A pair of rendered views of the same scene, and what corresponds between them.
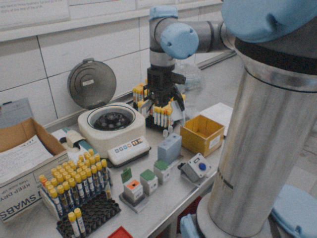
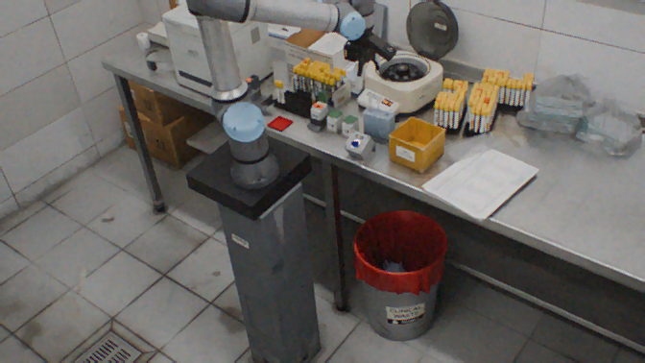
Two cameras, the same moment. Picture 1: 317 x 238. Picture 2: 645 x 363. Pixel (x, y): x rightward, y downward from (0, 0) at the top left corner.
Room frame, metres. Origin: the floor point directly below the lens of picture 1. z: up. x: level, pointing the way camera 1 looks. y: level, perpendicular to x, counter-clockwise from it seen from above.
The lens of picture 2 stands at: (0.39, -1.91, 2.25)
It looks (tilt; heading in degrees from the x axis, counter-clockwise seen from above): 40 degrees down; 86
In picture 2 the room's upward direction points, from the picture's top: 5 degrees counter-clockwise
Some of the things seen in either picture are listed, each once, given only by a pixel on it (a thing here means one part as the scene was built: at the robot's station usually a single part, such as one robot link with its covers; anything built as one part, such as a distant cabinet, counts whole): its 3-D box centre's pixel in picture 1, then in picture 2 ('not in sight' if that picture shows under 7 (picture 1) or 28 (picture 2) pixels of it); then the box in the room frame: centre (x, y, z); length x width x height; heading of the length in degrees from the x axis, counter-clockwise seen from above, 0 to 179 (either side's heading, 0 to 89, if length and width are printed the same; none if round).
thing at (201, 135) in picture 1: (201, 135); (417, 144); (0.82, -0.19, 0.92); 0.13 x 0.13 x 0.10; 43
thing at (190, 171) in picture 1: (192, 165); (362, 142); (0.65, -0.13, 0.92); 0.13 x 0.07 x 0.08; 46
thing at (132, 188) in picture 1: (133, 191); (319, 113); (0.53, 0.07, 0.92); 0.05 x 0.04 x 0.06; 48
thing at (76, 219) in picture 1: (86, 207); (297, 93); (0.46, 0.20, 0.93); 0.17 x 0.09 x 0.11; 136
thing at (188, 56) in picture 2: not in sight; (222, 45); (0.20, 0.47, 1.03); 0.31 x 0.27 x 0.30; 136
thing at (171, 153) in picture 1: (169, 150); (378, 125); (0.72, -0.05, 0.92); 0.10 x 0.07 x 0.10; 142
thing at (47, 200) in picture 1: (78, 186); (321, 87); (0.55, 0.26, 0.91); 0.20 x 0.10 x 0.07; 136
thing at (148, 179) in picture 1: (148, 182); (335, 121); (0.58, 0.03, 0.91); 0.05 x 0.04 x 0.07; 46
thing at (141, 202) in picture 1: (133, 197); (320, 119); (0.53, 0.07, 0.89); 0.09 x 0.05 x 0.04; 48
